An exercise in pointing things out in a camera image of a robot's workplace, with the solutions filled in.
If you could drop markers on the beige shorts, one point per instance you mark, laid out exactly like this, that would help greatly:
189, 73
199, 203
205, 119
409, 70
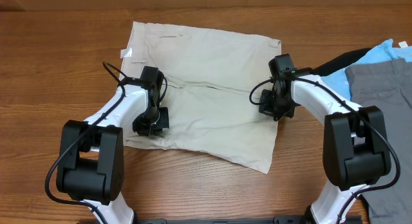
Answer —
213, 87

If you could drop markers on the black garment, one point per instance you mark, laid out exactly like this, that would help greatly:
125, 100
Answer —
340, 62

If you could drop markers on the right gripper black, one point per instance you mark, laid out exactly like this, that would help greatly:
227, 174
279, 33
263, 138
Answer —
264, 107

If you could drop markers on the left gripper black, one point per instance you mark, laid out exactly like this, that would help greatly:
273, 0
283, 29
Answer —
164, 121

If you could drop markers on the grey garment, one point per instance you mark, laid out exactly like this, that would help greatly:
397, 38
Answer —
387, 85

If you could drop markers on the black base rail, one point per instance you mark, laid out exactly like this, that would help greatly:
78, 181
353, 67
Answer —
222, 220

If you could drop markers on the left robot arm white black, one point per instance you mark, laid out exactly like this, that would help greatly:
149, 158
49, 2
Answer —
90, 166

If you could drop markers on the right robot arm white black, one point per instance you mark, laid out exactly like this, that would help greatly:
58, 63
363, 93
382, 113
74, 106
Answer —
356, 152

